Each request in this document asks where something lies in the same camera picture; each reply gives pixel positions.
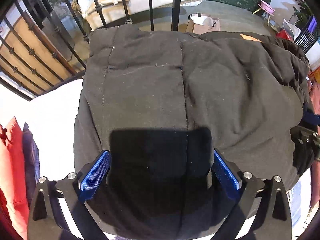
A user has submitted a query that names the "black puffer jacket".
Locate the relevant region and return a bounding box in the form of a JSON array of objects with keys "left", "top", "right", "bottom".
[{"left": 74, "top": 25, "right": 313, "bottom": 239}]

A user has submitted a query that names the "navy blue garment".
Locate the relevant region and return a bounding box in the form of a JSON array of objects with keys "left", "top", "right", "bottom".
[{"left": 22, "top": 122, "right": 40, "bottom": 206}]

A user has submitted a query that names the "orange red jacket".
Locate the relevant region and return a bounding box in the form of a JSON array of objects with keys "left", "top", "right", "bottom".
[{"left": 1, "top": 117, "right": 29, "bottom": 239}]

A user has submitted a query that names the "small potted green plant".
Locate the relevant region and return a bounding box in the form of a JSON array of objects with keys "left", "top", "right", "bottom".
[{"left": 293, "top": 2, "right": 313, "bottom": 29}]

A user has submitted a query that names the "pink round stool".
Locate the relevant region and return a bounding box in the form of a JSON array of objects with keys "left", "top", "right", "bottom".
[{"left": 252, "top": 0, "right": 275, "bottom": 25}]

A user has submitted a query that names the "brown paper shopping bag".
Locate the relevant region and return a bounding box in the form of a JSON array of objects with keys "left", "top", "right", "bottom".
[{"left": 185, "top": 12, "right": 220, "bottom": 35}]

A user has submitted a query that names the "black metal bed frame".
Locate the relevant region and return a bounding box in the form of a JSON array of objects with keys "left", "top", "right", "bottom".
[{"left": 0, "top": 0, "right": 183, "bottom": 102}]

